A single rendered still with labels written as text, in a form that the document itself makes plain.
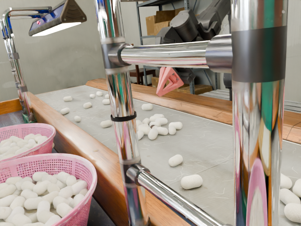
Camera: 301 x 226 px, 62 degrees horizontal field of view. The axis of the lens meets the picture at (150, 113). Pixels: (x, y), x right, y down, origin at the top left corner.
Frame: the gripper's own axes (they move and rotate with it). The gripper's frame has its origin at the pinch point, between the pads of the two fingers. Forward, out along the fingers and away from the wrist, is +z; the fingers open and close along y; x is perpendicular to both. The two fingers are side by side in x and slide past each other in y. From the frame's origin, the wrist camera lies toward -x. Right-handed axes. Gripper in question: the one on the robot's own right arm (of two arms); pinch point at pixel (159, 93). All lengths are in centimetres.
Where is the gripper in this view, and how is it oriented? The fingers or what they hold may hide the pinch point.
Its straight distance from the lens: 69.8
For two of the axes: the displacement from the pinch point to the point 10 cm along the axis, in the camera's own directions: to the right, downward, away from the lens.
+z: -5.8, 7.8, -2.2
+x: 6.0, 5.9, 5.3
